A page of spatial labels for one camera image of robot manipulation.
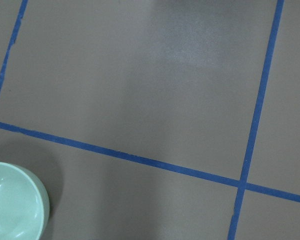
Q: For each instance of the empty green bowl near ice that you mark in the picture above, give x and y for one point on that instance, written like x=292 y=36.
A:
x=24 y=204

